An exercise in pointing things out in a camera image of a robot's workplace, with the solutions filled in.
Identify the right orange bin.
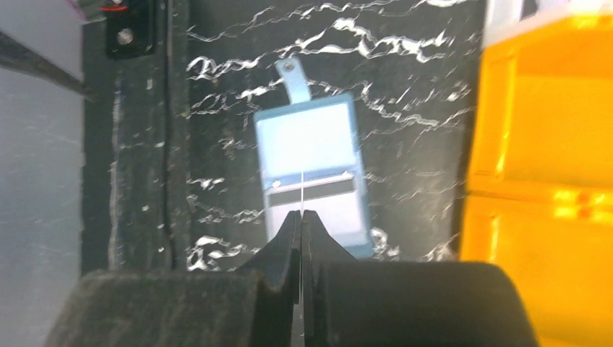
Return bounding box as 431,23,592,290
459,196,612,346

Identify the blue card holder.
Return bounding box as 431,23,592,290
254,58,374,259

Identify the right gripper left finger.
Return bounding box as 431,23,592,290
46,211,301,346

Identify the orange bin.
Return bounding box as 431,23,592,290
467,13,612,205
459,196,612,346

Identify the left orange bin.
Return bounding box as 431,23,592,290
467,13,612,205

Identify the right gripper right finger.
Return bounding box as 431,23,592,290
302,210,539,346

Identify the white plastic bin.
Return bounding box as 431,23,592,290
482,0,612,48

